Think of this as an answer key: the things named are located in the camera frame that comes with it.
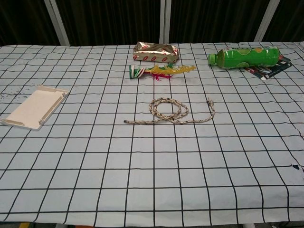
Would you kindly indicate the black ribbed partition panel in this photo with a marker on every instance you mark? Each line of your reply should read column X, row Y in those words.
column 289, row 21
column 21, row 21
column 109, row 21
column 213, row 21

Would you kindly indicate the green plastic drink bottle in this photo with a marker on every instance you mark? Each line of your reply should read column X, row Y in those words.
column 247, row 58

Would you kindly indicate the grey metal partition post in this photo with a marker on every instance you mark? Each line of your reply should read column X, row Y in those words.
column 165, row 21
column 266, row 21
column 57, row 21

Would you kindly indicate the white plastic tray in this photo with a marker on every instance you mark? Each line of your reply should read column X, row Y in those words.
column 33, row 107

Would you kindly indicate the dark red-printed booklet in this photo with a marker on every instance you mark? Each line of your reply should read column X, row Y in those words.
column 273, row 71

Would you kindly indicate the white black-grid tablecloth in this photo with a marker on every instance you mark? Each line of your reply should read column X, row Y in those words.
column 152, row 166

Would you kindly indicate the gold foil snack package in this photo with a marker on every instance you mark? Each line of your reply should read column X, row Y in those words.
column 154, row 53

